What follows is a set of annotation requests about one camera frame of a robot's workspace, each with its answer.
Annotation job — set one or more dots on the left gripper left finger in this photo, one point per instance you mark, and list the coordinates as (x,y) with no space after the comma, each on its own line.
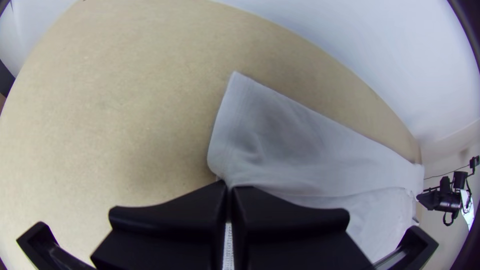
(168,232)

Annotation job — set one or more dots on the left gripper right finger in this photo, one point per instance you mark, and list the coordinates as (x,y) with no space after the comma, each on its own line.
(292,236)

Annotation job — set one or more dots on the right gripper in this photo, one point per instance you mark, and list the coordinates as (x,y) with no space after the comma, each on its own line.
(449,200)

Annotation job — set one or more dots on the grey t-shirt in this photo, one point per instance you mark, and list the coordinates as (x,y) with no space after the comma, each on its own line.
(300,150)

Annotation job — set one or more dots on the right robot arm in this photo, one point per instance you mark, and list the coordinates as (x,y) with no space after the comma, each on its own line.
(467,210)

